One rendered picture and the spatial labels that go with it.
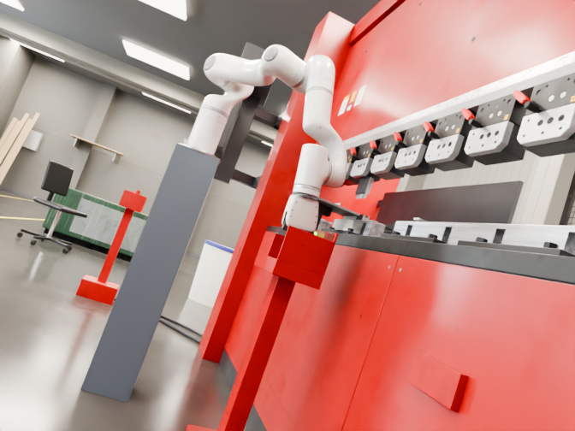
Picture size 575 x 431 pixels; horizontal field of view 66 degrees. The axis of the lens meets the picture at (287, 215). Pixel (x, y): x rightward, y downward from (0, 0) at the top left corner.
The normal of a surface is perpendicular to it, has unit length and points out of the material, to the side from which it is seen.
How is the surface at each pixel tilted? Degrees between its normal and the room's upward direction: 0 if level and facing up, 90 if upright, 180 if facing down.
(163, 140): 90
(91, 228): 90
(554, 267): 90
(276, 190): 90
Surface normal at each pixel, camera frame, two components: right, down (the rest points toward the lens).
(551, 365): -0.90, -0.35
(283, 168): 0.29, 0.00
